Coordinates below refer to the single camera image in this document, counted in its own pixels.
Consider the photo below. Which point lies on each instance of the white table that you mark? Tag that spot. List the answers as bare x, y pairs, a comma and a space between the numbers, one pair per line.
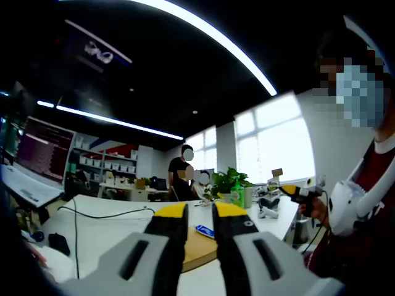
108, 228

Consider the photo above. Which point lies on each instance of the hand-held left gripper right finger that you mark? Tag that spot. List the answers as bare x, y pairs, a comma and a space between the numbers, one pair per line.
247, 265

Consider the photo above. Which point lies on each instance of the white chest-worn device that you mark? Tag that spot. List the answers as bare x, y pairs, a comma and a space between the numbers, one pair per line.
342, 209

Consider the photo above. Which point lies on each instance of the small blue white object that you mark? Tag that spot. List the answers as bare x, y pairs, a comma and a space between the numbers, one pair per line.
37, 236

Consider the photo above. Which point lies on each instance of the hanging ceiling screen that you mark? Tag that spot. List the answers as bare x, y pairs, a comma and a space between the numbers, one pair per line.
98, 55

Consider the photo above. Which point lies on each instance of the person's torso maroon shirt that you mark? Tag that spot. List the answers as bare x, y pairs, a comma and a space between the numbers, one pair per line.
382, 163

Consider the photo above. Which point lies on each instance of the white office desk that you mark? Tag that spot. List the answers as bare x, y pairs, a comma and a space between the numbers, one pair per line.
123, 186

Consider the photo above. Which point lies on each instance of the grey chair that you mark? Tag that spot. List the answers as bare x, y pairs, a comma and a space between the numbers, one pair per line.
301, 231

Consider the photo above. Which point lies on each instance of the storage shelf with white bins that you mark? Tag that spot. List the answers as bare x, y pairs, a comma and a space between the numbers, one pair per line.
102, 161

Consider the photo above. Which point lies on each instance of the small window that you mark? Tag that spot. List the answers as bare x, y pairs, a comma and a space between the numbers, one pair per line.
203, 151

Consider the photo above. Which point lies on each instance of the white blue toothpaste tube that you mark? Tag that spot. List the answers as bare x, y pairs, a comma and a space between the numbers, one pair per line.
205, 230

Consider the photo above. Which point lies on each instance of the green bottle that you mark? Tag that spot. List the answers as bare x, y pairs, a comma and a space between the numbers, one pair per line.
237, 194

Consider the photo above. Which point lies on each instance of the potted green plant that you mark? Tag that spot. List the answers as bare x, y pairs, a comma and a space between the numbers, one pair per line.
226, 182

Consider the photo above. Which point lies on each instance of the white side desk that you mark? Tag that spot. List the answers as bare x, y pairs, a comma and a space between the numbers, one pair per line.
27, 188

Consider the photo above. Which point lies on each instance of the computer monitor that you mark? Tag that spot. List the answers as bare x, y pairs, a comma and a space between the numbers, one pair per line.
43, 151

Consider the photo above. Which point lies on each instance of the large window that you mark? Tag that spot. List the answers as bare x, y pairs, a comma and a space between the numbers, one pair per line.
277, 142

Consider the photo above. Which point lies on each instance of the ceiling light strip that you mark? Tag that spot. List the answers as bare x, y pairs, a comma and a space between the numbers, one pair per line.
123, 122
216, 35

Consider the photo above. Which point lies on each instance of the black computer mouse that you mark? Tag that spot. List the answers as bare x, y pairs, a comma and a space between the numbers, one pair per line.
59, 244

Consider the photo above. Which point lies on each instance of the person's right hand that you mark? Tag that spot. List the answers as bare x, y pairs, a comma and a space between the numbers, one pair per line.
319, 208

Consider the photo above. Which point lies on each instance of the small wooden board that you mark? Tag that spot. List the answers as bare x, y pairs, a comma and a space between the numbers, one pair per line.
199, 249

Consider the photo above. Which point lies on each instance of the white handheld controller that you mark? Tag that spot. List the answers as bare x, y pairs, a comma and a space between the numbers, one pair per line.
267, 212

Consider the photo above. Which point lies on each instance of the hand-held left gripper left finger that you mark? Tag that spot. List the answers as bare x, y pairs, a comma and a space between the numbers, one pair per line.
139, 262

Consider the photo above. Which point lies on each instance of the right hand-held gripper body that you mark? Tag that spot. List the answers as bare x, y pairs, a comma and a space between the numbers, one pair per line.
313, 186

